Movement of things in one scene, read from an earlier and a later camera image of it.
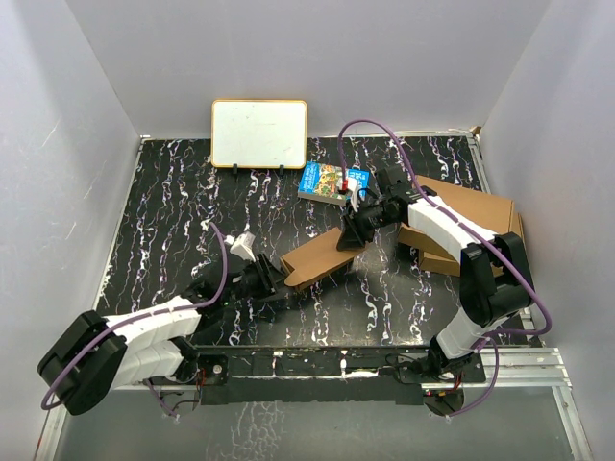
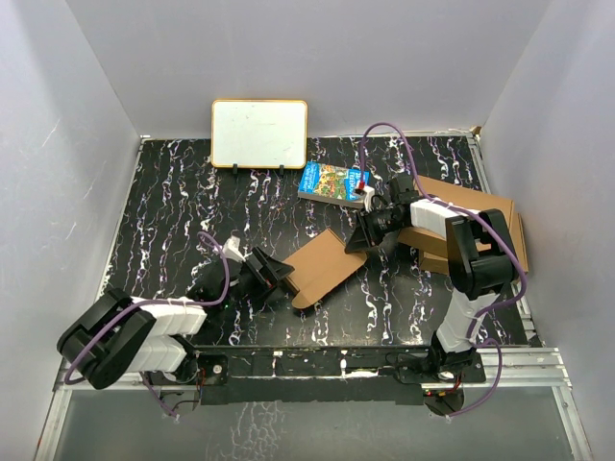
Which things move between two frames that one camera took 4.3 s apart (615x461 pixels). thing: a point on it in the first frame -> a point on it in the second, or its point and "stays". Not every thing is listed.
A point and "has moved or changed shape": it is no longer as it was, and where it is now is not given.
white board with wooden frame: x=259 y=133 stays
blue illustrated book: x=324 y=182 stays
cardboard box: x=315 y=259 has moved or changed shape
